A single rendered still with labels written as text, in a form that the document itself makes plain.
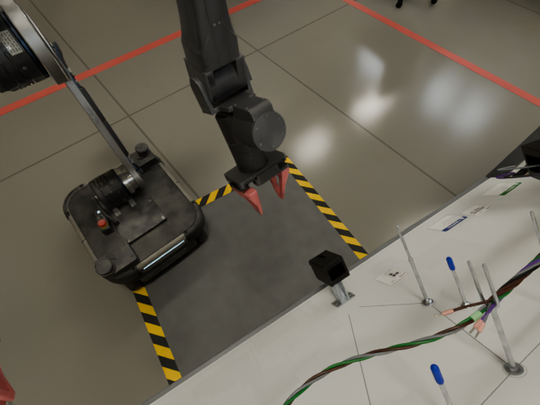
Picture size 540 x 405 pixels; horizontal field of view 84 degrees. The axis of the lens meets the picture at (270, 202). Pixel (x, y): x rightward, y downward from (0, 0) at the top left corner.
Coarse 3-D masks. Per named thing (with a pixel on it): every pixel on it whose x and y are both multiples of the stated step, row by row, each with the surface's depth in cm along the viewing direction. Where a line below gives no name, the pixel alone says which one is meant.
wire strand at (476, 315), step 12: (480, 312) 32; (456, 324) 32; (468, 324) 31; (432, 336) 31; (444, 336) 31; (384, 348) 32; (396, 348) 32; (408, 348) 32; (348, 360) 33; (360, 360) 32; (324, 372) 32
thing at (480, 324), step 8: (504, 168) 55; (512, 168) 54; (520, 168) 53; (496, 176) 57; (520, 176) 52; (528, 176) 54; (536, 256) 35; (528, 264) 35; (536, 264) 34; (520, 272) 34; (528, 272) 34; (512, 280) 34; (520, 280) 33; (504, 288) 33; (512, 288) 33; (504, 296) 32; (472, 304) 33; (480, 304) 33; (488, 304) 32; (448, 312) 34; (488, 312) 31; (480, 320) 30; (472, 328) 30; (480, 328) 30
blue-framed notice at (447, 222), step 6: (444, 216) 74; (450, 216) 73; (456, 216) 72; (462, 216) 71; (468, 216) 69; (438, 222) 73; (444, 222) 72; (450, 222) 71; (456, 222) 69; (426, 228) 73; (432, 228) 72; (438, 228) 70; (444, 228) 69; (450, 228) 68
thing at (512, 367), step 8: (472, 272) 32; (488, 272) 31; (488, 280) 31; (480, 288) 33; (480, 296) 33; (496, 296) 31; (496, 304) 32; (496, 312) 32; (496, 320) 33; (496, 328) 33; (504, 336) 33; (504, 344) 33; (512, 360) 33; (512, 368) 34; (520, 368) 34
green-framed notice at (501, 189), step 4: (496, 184) 78; (500, 184) 77; (504, 184) 76; (508, 184) 75; (512, 184) 74; (516, 184) 73; (520, 184) 73; (492, 188) 77; (496, 188) 76; (500, 188) 75; (504, 188) 74; (508, 188) 73; (512, 188) 72; (488, 192) 76; (492, 192) 75; (496, 192) 74; (500, 192) 73; (504, 192) 72; (508, 192) 72
